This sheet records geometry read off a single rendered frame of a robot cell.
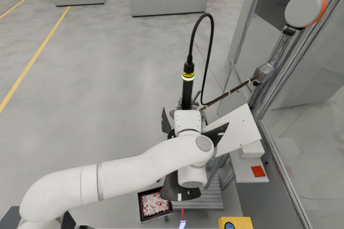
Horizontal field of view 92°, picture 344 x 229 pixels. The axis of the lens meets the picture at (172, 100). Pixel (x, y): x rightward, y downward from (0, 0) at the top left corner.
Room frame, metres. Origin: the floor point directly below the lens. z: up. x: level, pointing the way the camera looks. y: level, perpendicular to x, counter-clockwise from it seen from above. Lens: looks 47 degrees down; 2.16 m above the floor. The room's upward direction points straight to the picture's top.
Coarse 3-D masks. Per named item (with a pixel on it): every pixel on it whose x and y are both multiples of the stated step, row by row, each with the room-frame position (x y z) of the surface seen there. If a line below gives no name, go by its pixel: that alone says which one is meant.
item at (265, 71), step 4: (264, 64) 0.86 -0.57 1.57; (268, 64) 0.86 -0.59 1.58; (256, 68) 0.82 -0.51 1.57; (260, 68) 0.82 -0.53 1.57; (264, 68) 0.82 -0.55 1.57; (268, 68) 0.82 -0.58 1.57; (272, 68) 0.82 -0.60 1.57; (256, 72) 0.81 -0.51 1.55; (260, 72) 0.80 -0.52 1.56; (264, 72) 0.79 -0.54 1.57; (268, 72) 0.79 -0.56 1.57; (272, 72) 0.81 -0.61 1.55; (252, 76) 0.82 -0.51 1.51; (260, 76) 0.79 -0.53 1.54; (264, 76) 0.77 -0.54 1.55; (268, 76) 0.79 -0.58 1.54; (260, 80) 0.78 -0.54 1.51; (264, 80) 0.78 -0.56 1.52
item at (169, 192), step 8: (168, 176) 0.33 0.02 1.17; (176, 176) 0.32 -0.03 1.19; (168, 184) 0.29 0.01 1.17; (176, 184) 0.28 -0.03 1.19; (168, 192) 0.25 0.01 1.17; (176, 192) 0.25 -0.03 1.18; (184, 192) 0.24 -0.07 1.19; (192, 192) 0.24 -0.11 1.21; (200, 192) 0.24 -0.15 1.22; (176, 200) 0.21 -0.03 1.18; (184, 200) 0.20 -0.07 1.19
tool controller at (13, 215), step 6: (12, 210) 0.15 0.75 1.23; (18, 210) 0.15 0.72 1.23; (6, 216) 0.13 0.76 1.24; (12, 216) 0.13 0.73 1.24; (18, 216) 0.13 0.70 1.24; (66, 216) 0.14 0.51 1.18; (0, 222) 0.10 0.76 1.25; (6, 222) 0.10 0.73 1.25; (12, 222) 0.10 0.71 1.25; (18, 222) 0.10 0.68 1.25; (66, 222) 0.11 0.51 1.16; (72, 222) 0.12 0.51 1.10; (0, 228) 0.08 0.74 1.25; (6, 228) 0.08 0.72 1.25; (12, 228) 0.08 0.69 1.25; (66, 228) 0.09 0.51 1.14; (72, 228) 0.10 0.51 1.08
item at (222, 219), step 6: (222, 222) 0.13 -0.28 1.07; (228, 222) 0.13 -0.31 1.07; (234, 222) 0.13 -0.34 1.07; (240, 222) 0.13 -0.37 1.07; (246, 222) 0.13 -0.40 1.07; (222, 228) 0.10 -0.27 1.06; (234, 228) 0.10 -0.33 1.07; (240, 228) 0.10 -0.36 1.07; (246, 228) 0.10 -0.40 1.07; (252, 228) 0.10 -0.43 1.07
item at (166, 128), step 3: (162, 111) 0.87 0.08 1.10; (162, 114) 0.85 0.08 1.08; (165, 114) 0.80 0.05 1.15; (162, 117) 0.83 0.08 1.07; (165, 117) 0.78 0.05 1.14; (165, 120) 0.77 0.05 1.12; (162, 123) 0.81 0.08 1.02; (165, 123) 0.75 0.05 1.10; (168, 123) 0.71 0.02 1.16; (162, 126) 0.79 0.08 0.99; (165, 126) 0.75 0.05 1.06; (168, 126) 0.70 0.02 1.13; (162, 129) 0.78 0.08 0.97; (165, 129) 0.75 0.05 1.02; (168, 129) 0.70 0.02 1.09; (165, 132) 0.74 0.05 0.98; (168, 132) 0.70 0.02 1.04
